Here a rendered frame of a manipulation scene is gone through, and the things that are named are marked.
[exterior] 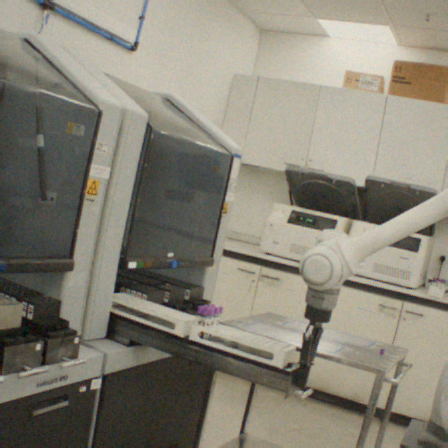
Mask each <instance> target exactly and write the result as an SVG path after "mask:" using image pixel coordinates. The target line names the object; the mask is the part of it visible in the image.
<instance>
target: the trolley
mask: <svg viewBox="0 0 448 448"><path fill-rule="evenodd" d="M219 324H220V325H224V326H227V327H230V328H233V329H236V330H240V331H243V332H245V331H246V332H249V333H253V334H257V335H260V336H263V337H266V338H269V339H273V340H276V341H279V342H282V343H285V344H289V345H290V344H292V345H295V346H296V349H295V351H297V352H300V350H301V343H303V334H304V333H306V327H307V326H308V325H309V323H308V322H304V321H301V320H298V319H294V318H291V317H288V316H284V315H281V314H278V313H274V312H271V311H269V313H264V314H259V315H254V316H249V317H244V318H239V319H234V320H229V321H224V322H219ZM322 328H323V333H322V335H321V339H320V342H319V346H318V350H317V352H316V356H315V357H318V358H321V359H323V360H327V361H333V362H336V363H339V364H342V365H344V366H346V365H347V366H350V367H353V368H356V369H358V370H364V371H367V372H370V373H373V374H376V378H375V382H374V384H373V386H372V390H371V394H370V399H369V402H368V406H367V410H366V414H365V416H364V419H363V422H362V426H361V430H360V434H359V438H358V442H357V446H356V448H365V444H366V441H367V436H368V433H369V428H370V426H371V424H372V421H373V416H374V413H375V409H376V405H377V401H378V396H379V393H380V392H381V389H382V384H383V381H384V382H386V383H389V384H392V385H391V389H390V393H389V396H388V398H387V401H386V405H385V409H384V413H383V417H382V421H381V425H380V429H379V431H378V433H377V437H376V440H375V445H374V448H381V445H382V443H383V440H384V436H385V432H386V428H387V425H388V420H389V416H390V413H391V409H392V407H393V405H394V401H395V396H396V393H397V389H398V384H399V381H400V380H401V379H402V378H403V377H404V376H405V375H406V374H407V373H408V371H409V370H410V369H411V368H412V367H413V364H412V363H407V362H405V360H406V356H407V354H408V351H409V350H408V349H404V348H402V347H399V346H396V345H395V346H393V345H390V344H386V343H384V342H381V341H378V342H377V341H375V340H372V339H368V338H365V337H363V336H361V337H359V336H356V335H353V334H349V333H347V332H344V331H337V330H334V329H330V328H327V327H324V326H322ZM381 349H384V350H385V352H384V354H383V355H380V353H381ZM395 366H396V369H395V373H394V376H393V378H390V377H385V375H386V374H387V373H388V372H389V371H390V370H391V369H392V368H394V367H395ZM405 366H406V368H405V369H404V370H403V368H404V367H405ZM217 375H218V371H216V370H213V369H210V370H209V374H208V378H207V383H206V388H205V391H204V396H203V399H204V400H203V405H202V409H201V413H200V418H199V422H198V426H197V430H196V434H195V438H194V442H193V445H194V447H193V448H201V447H202V442H203V438H204V435H205V430H206V426H207V422H208V418H209V413H210V405H211V401H212V396H213V391H214V388H215V383H216V378H217ZM257 389H258V384H256V383H253V382H251V387H250V390H249V395H248V399H247V403H246V408H245V411H244V416H243V420H242V424H241V428H240V433H239V436H236V437H234V438H233V439H231V440H230V441H228V442H227V443H224V444H222V445H220V447H218V448H286V447H284V446H279V445H277V444H275V443H273V442H270V441H266V440H263V439H261V438H258V437H256V436H254V435H250V434H247V430H248V426H249V422H250V418H251V414H252V410H253V405H254V401H255V397H256V392H257Z"/></svg>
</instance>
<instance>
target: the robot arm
mask: <svg viewBox="0 0 448 448"><path fill-rule="evenodd" d="M447 216H448V188H447V189H445V190H444V191H443V192H441V193H440V194H438V195H437V196H436V197H434V198H432V199H429V200H427V201H425V202H423V203H422V204H420V205H418V206H416V207H415V208H413V209H411V210H409V211H407V212H406V213H404V214H402V215H400V216H398V217H396V218H395V219H393V220H391V221H389V222H387V223H385V224H384V225H381V226H379V227H377V228H375V229H373V230H371V231H370V232H367V233H365V234H363V235H360V236H358V237H355V238H352V239H349V235H347V234H346V233H343V232H341V231H337V230H323V231H322V232H321V234H320V235H319V237H318V238H317V240H316V242H315V245H314V247H312V248H310V249H308V250H307V251H306V252H305V253H304V254H303V256H302V258H301V262H300V274H301V276H302V278H303V280H304V282H305V283H306V284H307V285H308V290H307V294H306V298H305V300H304V302H305V303H307V305H306V307H305V312H304V318H305V319H307V320H309V321H310V323H309V325H308V326H307V327H306V333H304V334H303V343H301V350H300V357H299V361H298V364H300V366H299V371H298V375H297V379H296V382H295V384H294V386H295V387H298V388H305V387H306V384H307V380H308V375H309V371H310V370H311V367H312V366H314V365H315V363H313V362H314V360H315V356H316V352H317V350H318V346H319V342H320V339H321V335H322V333H323V328H322V326H323V323H329V322H330V321H331V317H332V312H333V308H336V306H337V301H338V297H339V293H340V288H341V285H342V283H343V281H345V280H346V279H348V278H349V277H351V276H352V275H354V274H356V272H357V268H358V266H359V264H360V263H361V262H363V261H364V260H365V259H367V258H368V257H369V256H371V255H373V254H375V253H377V252H379V251H380V250H382V249H383V248H386V247H388V246H390V245H392V244H394V243H396V242H398V241H400V240H402V239H404V238H406V237H408V236H410V235H412V234H414V233H416V232H418V231H420V230H422V229H424V228H425V227H428V226H430V225H432V224H433V223H435V222H437V221H440V220H441V219H443V218H446V217H447ZM422 427H423V429H424V430H423V433H422V436H419V437H418V438H417V444H418V445H422V446H425V447H428V448H448V361H447V362H446V363H445V365H444V366H443V369H442V372H441V375H440V378H439V381H438V385H437V389H436V392H435V394H434V397H433V403H432V409H431V414H430V419H429V421H428V422H424V423H423V426H422Z"/></svg>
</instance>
